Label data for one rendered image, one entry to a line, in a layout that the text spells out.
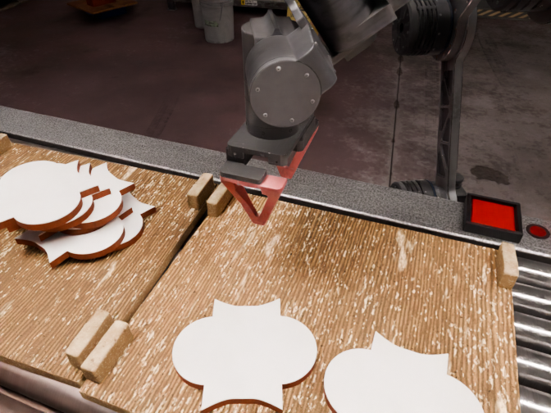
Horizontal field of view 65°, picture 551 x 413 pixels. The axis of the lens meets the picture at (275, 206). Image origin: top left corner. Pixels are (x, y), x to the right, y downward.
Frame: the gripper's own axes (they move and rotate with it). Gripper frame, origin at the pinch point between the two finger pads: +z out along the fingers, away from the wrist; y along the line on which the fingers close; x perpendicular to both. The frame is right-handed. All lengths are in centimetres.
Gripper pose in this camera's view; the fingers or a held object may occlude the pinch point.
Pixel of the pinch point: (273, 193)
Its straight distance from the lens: 52.7
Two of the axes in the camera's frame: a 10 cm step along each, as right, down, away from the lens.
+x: -9.4, -2.1, 2.7
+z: 0.0, 7.7, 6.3
